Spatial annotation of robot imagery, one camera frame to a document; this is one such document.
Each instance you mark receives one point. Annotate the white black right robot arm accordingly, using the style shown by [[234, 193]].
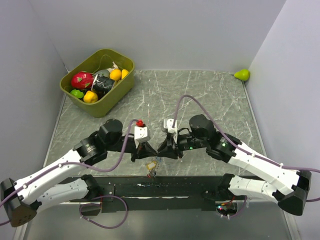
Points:
[[288, 188]]

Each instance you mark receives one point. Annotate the yellow key tag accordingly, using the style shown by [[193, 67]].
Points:
[[151, 165]]

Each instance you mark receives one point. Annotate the olive green plastic bin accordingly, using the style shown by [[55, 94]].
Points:
[[102, 62]]

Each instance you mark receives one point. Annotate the metal disc with key rings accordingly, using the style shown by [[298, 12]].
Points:
[[152, 173]]

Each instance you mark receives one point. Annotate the yellow lemon toy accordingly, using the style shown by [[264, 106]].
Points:
[[124, 73]]

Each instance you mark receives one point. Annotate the green toy fruit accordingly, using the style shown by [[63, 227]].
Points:
[[77, 93]]

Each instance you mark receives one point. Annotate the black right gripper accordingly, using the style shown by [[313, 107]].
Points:
[[167, 149]]

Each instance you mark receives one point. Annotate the red dragon fruit toy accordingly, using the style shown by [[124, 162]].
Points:
[[82, 80]]

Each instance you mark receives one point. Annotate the green pear toy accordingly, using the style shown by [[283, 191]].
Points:
[[243, 75]]

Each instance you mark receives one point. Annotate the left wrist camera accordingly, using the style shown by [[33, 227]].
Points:
[[141, 133]]

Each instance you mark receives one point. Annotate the orange toy fruit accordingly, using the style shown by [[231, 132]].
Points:
[[115, 74]]

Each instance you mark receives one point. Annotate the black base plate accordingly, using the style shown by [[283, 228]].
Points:
[[142, 193]]

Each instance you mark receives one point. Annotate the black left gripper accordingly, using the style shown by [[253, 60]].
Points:
[[144, 150]]

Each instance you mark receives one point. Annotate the yellow bell pepper toy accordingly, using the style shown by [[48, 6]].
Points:
[[90, 97]]

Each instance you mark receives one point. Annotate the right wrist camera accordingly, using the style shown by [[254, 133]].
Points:
[[169, 127]]

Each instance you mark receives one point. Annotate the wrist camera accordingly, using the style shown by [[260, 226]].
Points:
[[169, 127], [141, 133]]

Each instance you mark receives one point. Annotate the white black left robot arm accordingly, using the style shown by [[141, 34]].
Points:
[[22, 199]]

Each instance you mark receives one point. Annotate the black wrapped cylinder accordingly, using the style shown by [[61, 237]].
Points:
[[102, 84]]

